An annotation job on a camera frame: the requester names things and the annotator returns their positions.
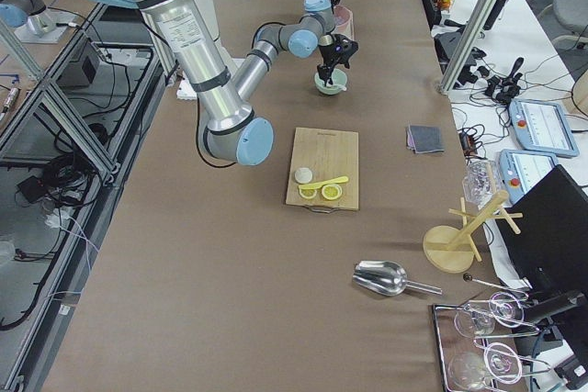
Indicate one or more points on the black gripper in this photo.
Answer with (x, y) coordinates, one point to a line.
(328, 53)

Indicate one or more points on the green ceramic bowl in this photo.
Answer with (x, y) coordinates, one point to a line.
(334, 86)

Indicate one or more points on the pink bowl of ice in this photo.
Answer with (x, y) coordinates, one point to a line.
(342, 18)

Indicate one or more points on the metal ice scoop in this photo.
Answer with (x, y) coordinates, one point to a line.
(388, 278)

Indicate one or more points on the bamboo cutting board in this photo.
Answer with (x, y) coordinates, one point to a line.
(328, 154)

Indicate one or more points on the grey folded cloths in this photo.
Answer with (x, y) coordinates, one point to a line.
(424, 139)

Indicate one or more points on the white round garlic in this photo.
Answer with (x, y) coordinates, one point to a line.
(303, 175)

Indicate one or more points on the yellow plastic knife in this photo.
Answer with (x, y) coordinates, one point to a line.
(317, 185)

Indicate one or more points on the lemon slice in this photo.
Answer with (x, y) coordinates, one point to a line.
(331, 192)

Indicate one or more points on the blue teach pendant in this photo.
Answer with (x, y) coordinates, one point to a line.
(542, 126)
(521, 170)

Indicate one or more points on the wooden mug tree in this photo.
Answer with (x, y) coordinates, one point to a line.
(453, 250)

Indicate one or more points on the black monitor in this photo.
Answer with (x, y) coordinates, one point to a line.
(550, 251)

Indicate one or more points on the wine glass rack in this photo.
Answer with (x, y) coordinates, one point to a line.
(475, 344)

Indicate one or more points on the aluminium frame post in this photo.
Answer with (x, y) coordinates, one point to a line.
(476, 21)

